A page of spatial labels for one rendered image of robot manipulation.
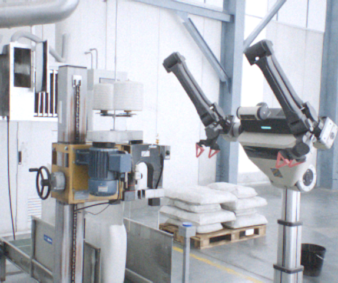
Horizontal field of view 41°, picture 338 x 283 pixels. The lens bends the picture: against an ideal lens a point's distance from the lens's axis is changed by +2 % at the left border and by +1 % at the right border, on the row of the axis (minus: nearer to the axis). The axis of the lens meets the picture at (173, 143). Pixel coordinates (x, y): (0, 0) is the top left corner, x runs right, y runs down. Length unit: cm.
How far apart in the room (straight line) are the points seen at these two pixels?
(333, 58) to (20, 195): 794
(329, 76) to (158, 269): 857
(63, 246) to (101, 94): 87
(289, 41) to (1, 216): 710
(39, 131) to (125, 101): 300
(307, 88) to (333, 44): 119
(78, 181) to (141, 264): 107
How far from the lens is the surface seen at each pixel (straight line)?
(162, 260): 311
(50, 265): 338
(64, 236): 256
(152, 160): 270
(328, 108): 1104
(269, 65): 198
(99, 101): 261
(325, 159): 1107
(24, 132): 523
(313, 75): 1086
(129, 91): 237
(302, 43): 1059
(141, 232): 328
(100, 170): 232
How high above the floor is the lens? 149
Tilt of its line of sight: 3 degrees down
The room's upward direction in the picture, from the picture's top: 2 degrees clockwise
